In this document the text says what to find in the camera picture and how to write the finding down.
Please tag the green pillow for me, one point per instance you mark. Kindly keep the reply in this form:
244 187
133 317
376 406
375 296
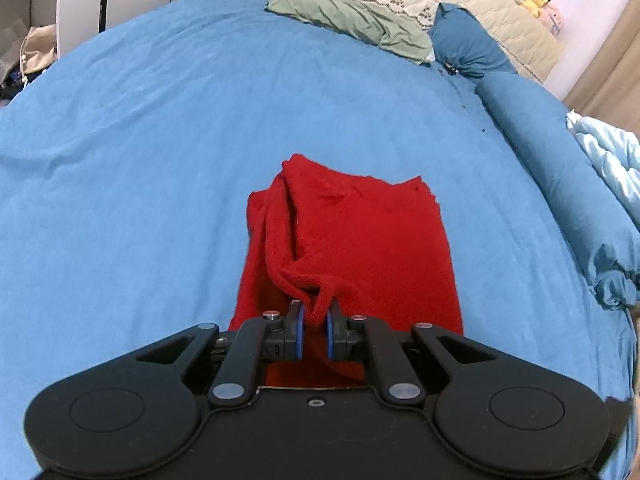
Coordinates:
345 12

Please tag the rolled blue duvet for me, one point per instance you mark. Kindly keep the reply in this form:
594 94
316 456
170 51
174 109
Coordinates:
540 150

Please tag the beige tote bag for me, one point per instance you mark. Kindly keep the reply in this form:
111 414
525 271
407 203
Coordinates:
40 50

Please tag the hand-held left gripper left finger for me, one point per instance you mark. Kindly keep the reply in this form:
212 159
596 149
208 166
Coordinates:
299 332

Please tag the beige curtain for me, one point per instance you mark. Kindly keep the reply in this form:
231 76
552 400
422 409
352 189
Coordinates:
610 60

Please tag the light blue blanket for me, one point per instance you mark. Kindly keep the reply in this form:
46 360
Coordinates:
610 155

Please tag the small dark hair clip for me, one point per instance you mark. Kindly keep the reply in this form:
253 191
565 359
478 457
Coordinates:
450 67

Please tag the blue pillow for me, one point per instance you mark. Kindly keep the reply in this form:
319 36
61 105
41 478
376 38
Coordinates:
465 40

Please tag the red long-sleeved sweater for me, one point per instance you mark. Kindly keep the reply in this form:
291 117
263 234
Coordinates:
380 240

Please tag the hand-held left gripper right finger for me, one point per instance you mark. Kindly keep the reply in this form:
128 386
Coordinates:
330 335

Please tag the blue bed sheet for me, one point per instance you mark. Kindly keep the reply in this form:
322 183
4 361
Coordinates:
150 160

